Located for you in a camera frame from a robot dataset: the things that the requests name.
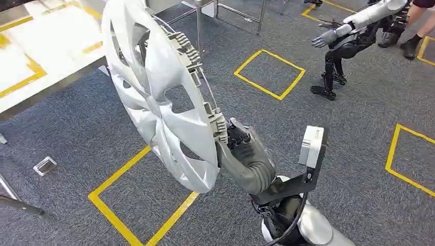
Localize yellow floor tape square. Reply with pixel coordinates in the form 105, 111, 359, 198
385, 124, 435, 199

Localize companion robot grey hand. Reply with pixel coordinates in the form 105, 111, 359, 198
310, 28, 340, 49

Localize silver plastic wheel hubcap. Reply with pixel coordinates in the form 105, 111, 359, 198
101, 0, 229, 194

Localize person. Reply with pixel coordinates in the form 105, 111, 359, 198
377, 0, 435, 61

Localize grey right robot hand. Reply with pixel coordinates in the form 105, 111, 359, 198
215, 117, 278, 196

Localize black camera cable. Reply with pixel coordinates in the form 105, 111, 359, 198
263, 193, 309, 246

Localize steel floor outlet box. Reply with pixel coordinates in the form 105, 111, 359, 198
33, 156, 58, 177

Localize steel table with yellow tape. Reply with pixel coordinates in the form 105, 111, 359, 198
0, 0, 110, 121

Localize companion robot black legs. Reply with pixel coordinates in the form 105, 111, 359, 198
310, 13, 409, 101

